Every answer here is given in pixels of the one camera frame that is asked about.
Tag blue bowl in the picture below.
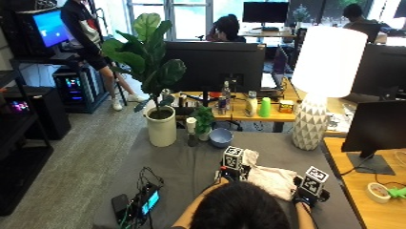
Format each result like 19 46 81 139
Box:
208 127 234 149

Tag black device with cyan screen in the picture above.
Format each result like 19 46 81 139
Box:
136 185 164 218

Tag tall white plant pot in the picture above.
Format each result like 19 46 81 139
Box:
144 105 178 148

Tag green plastic cup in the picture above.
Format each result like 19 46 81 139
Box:
257 96 273 118

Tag monitor with blue screen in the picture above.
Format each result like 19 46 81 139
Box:
29 8 71 50

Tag yellow box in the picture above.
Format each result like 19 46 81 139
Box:
278 99 296 115

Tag wide black monitor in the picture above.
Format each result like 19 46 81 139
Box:
164 40 268 108

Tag clear water bottle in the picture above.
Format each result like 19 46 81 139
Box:
221 80 233 111

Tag wooden side desk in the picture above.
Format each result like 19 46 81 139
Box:
322 136 406 229

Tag white tape roll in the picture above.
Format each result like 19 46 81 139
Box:
365 181 393 205

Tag small green plant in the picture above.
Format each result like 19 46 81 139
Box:
189 105 217 136

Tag green plastic object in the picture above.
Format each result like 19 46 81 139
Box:
386 186 406 200

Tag black phone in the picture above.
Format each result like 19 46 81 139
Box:
111 193 130 221

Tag white cloth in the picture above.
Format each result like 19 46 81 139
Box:
241 148 300 201

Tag black monitor on stand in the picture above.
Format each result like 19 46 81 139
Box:
241 1 290 31

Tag open laptop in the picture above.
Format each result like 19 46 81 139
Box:
260 45 289 93

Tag white marker cube glove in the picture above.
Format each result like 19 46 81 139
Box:
222 145 246 172
298 165 331 197

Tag small white plant pot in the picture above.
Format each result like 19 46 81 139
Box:
197 128 212 142

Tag black monitor with square stand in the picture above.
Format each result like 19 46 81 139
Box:
339 99 406 177

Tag person's right hand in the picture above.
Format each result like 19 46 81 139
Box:
292 176 331 208

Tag black cables bundle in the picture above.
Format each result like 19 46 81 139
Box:
136 165 166 193

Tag white marker cube right glove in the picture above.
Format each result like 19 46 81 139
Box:
298 165 331 197

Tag black monitor cable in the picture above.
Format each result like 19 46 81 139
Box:
338 152 406 189

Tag long wooden desk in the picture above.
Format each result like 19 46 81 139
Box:
169 77 349 134

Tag white table lamp patterned base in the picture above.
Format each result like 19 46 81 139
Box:
290 26 369 152

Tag large leafy green plant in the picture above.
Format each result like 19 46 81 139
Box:
100 12 188 120

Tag white papers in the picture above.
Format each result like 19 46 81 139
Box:
326 104 358 134

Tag person's left hand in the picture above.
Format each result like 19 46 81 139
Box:
216 164 253 183

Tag black shelf unit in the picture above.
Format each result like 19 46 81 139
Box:
0 56 56 218

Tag white plastic bottle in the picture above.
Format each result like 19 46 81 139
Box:
244 91 260 118

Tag computer tower with coloured lights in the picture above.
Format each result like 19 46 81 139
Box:
52 64 109 115

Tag white marker cube left glove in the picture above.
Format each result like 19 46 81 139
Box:
222 145 246 172

